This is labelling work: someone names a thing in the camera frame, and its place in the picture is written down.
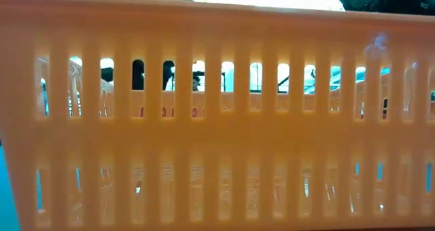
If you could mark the orange plastic basket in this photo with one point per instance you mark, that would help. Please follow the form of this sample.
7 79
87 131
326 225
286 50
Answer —
217 136

